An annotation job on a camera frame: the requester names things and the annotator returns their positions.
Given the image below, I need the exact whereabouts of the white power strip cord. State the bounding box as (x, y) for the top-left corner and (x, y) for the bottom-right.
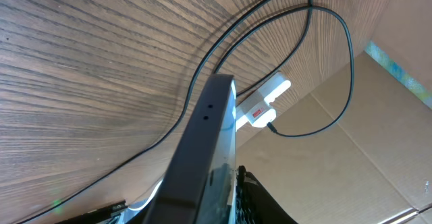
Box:
(127, 179), (163, 212)

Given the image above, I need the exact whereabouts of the colourful patterned mat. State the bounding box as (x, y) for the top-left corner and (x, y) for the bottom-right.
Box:
(364, 41), (431, 109)

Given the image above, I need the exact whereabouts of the smartphone with light screen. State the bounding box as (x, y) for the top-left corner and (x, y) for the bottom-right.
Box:
(144, 74), (236, 224)

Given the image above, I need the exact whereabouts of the white power strip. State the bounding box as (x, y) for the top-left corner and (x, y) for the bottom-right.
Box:
(236, 72), (292, 131)

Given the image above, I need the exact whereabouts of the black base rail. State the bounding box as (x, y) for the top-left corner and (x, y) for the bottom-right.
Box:
(56, 200), (128, 224)

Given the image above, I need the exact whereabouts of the white charger adapter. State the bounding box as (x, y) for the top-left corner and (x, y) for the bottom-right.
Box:
(246, 101), (277, 128)

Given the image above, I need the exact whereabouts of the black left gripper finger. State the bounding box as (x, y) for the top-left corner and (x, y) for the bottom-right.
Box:
(236, 165), (297, 224)

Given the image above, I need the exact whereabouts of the black charger cable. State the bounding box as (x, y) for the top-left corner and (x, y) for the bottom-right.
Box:
(16, 0), (355, 224)

